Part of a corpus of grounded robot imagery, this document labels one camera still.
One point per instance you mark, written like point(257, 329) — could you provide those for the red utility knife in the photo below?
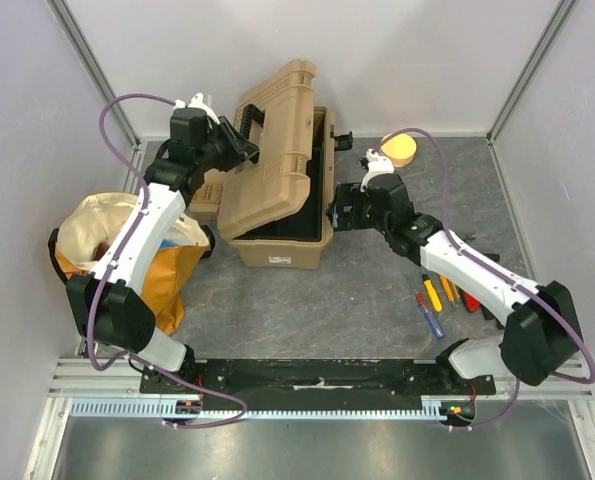
point(470, 303)

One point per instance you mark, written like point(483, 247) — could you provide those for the grey slotted cable duct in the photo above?
point(173, 409)

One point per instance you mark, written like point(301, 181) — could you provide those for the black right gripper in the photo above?
point(343, 209)

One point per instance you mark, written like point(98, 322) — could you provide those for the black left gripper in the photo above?
point(236, 152)

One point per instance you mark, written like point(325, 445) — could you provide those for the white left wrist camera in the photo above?
point(198, 101)

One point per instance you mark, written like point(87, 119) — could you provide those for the blue red handle screwdriver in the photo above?
point(429, 316)

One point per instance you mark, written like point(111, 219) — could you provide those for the black toolbox tray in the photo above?
point(306, 224)

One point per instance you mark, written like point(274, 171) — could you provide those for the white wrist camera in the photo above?
point(375, 164)
point(198, 101)

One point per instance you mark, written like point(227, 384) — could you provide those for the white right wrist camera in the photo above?
point(375, 164)

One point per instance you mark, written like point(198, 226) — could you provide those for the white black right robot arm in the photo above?
point(540, 324)

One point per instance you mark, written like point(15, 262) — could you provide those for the yellow handle screwdriver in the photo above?
point(432, 293)

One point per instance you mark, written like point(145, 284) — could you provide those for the yellow utility knife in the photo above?
point(449, 289)

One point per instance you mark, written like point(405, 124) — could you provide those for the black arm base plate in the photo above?
point(238, 377)

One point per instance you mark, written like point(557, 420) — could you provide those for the brown cardboard box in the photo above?
point(205, 203)

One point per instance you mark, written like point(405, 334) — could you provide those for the black rubber mallet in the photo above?
point(487, 315)

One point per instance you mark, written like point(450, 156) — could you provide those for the tan plastic toolbox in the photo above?
point(280, 116)

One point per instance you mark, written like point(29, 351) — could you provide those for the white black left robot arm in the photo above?
point(106, 303)

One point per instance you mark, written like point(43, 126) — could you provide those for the yellow canvas tote bag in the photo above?
point(83, 238)

